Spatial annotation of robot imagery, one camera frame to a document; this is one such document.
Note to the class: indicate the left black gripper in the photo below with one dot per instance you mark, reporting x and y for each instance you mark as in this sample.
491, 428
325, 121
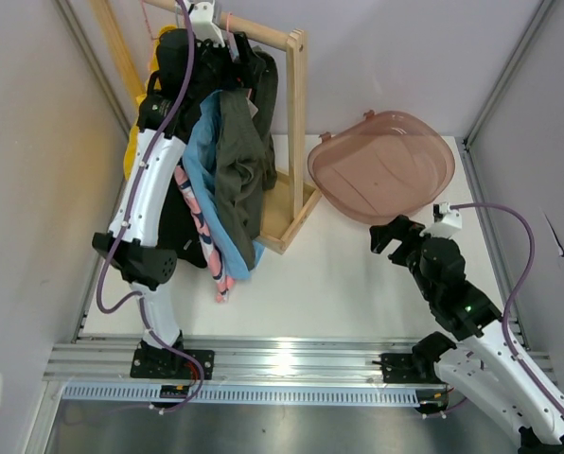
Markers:
239, 75

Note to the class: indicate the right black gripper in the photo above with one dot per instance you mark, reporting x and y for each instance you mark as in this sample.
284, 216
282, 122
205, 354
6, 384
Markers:
400, 228

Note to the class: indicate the olive green shorts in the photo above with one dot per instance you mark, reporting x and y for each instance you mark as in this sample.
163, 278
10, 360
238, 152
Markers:
245, 158

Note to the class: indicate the light blue shorts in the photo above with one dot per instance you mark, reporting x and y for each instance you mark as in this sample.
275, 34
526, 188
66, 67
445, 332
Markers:
199, 163

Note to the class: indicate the pink wire hanger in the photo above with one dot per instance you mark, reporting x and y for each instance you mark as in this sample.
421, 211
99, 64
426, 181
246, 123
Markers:
232, 44

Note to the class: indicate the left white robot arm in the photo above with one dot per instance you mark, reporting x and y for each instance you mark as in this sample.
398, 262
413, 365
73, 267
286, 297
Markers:
167, 113

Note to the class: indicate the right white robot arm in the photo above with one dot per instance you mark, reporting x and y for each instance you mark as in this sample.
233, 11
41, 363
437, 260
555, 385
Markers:
474, 353

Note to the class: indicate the yellow shorts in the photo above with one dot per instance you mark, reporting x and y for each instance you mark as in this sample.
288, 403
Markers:
130, 151

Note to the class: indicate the black shorts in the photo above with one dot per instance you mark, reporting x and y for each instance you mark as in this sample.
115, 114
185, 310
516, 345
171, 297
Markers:
177, 230

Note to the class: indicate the pink patterned shorts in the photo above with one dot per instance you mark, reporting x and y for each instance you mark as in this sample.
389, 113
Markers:
211, 252

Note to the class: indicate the pink translucent plastic basin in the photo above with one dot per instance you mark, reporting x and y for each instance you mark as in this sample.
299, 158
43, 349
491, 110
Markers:
392, 163

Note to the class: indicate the wooden clothes rack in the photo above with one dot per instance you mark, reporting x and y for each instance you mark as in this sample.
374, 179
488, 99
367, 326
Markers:
288, 205

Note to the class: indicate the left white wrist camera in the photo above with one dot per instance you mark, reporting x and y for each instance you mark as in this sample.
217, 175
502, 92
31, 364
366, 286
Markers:
204, 17

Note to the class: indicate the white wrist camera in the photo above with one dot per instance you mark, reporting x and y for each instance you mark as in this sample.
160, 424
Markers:
204, 17
447, 222

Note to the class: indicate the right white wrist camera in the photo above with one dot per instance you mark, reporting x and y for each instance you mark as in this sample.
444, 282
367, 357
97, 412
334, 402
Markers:
447, 222

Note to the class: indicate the aluminium mounting rail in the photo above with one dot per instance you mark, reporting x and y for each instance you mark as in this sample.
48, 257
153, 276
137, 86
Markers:
253, 361

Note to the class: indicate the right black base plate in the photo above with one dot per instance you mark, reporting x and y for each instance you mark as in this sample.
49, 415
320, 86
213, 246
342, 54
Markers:
403, 368

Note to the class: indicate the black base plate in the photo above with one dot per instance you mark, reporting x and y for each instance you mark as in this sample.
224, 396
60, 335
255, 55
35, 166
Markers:
403, 368
150, 362

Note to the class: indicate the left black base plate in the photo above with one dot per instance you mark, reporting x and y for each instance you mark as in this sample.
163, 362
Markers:
150, 362

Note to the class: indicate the slotted cable duct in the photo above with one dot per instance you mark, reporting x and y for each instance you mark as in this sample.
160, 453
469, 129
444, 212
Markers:
370, 396

